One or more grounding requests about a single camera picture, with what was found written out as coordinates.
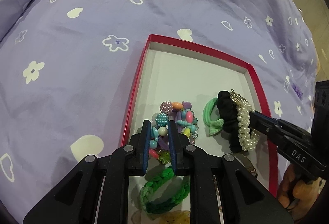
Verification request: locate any colourful beaded bracelet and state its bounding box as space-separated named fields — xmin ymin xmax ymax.
xmin=148 ymin=100 xmax=200 ymax=166

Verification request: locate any white pearl bracelet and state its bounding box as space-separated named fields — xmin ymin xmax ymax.
xmin=229 ymin=89 xmax=261 ymax=152

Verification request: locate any black velvet scrunchie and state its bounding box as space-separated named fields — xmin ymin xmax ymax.
xmin=216 ymin=90 xmax=259 ymax=153

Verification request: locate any green braided bracelet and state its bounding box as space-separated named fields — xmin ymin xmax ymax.
xmin=139 ymin=165 xmax=191 ymax=215

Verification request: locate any amber butterfly hair claw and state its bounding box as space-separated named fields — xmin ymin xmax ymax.
xmin=130 ymin=209 xmax=191 ymax=224

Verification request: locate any right hand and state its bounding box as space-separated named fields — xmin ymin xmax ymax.
xmin=277 ymin=164 xmax=322 ymax=222

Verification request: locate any purple flower hair accessory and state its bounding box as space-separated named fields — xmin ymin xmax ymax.
xmin=292 ymin=83 xmax=303 ymax=100

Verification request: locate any gold bangle watch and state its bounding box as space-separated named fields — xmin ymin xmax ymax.
xmin=233 ymin=153 xmax=258 ymax=178

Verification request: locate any red shallow box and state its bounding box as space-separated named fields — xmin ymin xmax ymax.
xmin=121 ymin=34 xmax=278 ymax=221

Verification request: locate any purple floral duvet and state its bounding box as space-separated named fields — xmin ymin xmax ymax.
xmin=1 ymin=0 xmax=317 ymax=222

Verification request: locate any mint green hair tie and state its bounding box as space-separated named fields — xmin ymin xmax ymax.
xmin=202 ymin=96 xmax=226 ymax=137

